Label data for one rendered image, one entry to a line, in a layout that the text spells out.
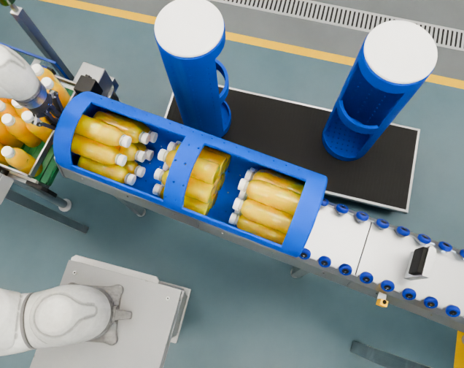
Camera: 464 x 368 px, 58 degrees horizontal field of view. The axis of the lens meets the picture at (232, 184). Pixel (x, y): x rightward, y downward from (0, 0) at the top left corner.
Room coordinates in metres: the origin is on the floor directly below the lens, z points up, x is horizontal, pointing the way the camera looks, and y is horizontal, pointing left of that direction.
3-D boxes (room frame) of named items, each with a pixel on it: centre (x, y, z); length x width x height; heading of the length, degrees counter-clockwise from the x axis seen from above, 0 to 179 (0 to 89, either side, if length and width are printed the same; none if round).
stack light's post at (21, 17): (1.17, 0.77, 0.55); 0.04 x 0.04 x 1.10; 63
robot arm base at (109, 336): (0.01, 0.46, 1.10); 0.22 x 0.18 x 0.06; 82
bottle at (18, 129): (0.71, 0.78, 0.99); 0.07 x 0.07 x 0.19
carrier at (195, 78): (1.07, 0.11, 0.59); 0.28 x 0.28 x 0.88
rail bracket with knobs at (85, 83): (0.88, 0.54, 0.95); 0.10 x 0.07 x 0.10; 153
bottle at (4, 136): (0.71, 0.85, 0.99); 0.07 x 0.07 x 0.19
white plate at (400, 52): (0.87, -0.69, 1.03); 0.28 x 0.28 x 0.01
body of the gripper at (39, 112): (0.64, 0.55, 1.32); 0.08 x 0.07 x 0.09; 153
